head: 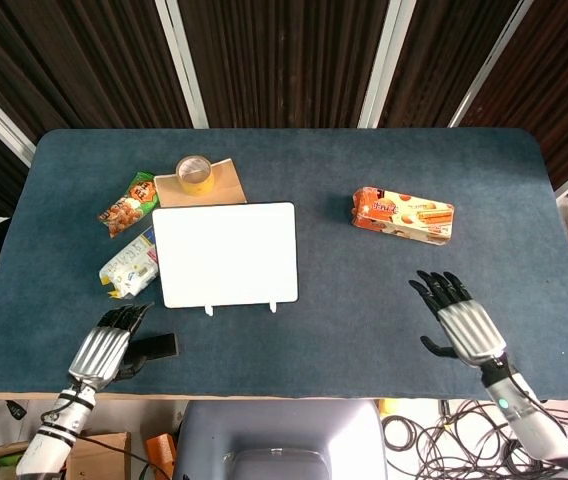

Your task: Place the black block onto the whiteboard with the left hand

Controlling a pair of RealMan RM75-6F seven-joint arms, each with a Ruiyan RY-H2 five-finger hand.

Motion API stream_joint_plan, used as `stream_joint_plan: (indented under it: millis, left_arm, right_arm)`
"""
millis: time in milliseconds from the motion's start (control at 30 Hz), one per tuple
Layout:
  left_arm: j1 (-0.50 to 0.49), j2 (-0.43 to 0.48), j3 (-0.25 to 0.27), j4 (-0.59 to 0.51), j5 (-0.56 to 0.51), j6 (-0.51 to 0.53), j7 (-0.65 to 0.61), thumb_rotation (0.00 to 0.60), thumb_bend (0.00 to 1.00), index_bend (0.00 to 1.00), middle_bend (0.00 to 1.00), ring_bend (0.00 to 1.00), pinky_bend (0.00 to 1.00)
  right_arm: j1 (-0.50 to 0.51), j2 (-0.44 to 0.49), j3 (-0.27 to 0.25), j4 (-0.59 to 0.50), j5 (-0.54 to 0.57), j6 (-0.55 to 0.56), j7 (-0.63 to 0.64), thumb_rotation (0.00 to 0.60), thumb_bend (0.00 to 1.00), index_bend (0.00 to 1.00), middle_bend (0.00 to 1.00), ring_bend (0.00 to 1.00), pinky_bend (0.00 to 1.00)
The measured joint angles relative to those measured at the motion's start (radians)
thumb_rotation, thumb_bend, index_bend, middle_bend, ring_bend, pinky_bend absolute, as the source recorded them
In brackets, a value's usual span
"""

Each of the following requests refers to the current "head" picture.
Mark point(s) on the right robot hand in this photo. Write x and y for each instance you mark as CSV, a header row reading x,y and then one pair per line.
x,y
469,325

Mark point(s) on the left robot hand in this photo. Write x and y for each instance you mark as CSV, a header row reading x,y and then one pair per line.
x,y
98,350

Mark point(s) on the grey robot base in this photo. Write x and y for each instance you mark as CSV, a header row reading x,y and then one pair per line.
x,y
279,440

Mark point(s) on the white yellow snack bag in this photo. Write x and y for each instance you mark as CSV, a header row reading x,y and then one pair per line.
x,y
130,267

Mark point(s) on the brown cardboard box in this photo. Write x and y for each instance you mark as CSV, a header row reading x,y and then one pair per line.
x,y
99,456

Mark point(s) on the orange tool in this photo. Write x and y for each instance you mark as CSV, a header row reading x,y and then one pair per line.
x,y
160,454

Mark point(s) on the orange biscuit package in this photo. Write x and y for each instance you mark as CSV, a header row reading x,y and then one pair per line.
x,y
404,215

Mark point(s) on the green orange snack bag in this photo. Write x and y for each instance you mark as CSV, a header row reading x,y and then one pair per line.
x,y
128,205

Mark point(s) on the brown cardboard sheet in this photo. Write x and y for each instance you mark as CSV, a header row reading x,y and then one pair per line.
x,y
201,192

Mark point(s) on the blue table mat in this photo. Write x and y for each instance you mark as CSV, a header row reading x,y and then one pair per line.
x,y
284,270

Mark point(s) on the yellow tape roll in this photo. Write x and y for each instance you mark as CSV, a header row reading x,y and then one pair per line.
x,y
195,175

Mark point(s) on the white board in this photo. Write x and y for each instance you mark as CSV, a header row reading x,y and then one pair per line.
x,y
226,254

